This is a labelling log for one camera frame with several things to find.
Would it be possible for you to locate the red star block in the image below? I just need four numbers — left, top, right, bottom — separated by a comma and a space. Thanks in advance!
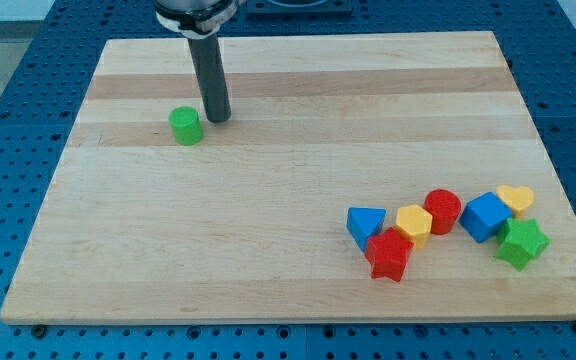
364, 228, 414, 282

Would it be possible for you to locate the wooden board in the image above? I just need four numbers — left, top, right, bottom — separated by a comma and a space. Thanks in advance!
0, 31, 576, 325

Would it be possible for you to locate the green star block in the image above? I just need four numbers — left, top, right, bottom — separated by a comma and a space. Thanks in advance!
494, 218, 551, 272

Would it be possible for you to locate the yellow hexagon block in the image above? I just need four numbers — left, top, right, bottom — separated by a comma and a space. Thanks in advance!
394, 205, 433, 249

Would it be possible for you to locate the yellow heart block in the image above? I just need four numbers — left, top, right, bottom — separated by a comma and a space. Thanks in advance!
495, 185, 535, 218

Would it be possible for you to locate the red cylinder block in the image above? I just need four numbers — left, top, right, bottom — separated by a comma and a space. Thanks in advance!
424, 189, 462, 235

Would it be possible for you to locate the dark square base plate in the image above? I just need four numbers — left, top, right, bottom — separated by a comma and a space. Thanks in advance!
245, 0, 353, 15

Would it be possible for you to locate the green cylinder block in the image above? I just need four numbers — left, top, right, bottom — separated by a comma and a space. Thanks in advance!
168, 106, 203, 146

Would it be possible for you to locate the blue triangle block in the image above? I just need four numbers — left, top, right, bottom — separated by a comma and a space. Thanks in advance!
346, 207, 387, 252

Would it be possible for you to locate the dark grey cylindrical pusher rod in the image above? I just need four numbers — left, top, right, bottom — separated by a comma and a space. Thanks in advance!
188, 34, 231, 123

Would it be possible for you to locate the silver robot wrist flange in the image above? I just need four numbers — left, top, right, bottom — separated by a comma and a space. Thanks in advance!
153, 0, 242, 40

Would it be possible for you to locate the blue cube block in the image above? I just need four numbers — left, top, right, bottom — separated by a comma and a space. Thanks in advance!
459, 192, 512, 243

